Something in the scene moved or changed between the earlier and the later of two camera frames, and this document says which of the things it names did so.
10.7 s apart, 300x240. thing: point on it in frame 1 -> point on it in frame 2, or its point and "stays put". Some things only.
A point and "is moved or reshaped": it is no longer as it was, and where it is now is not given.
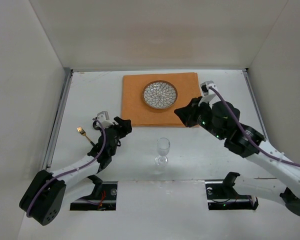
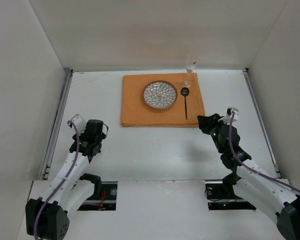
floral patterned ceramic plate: [160, 94] stays put
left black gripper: [117, 128] -> [85, 148]
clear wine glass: [163, 145] -> [191, 60]
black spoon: [95, 126] is moved or reshaped
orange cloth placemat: [134, 108] stays put
